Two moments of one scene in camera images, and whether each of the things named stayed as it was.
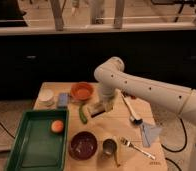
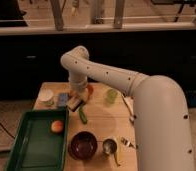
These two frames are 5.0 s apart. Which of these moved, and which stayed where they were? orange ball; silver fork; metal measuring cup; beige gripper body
Moved: beige gripper body
Stayed: orange ball; silver fork; metal measuring cup
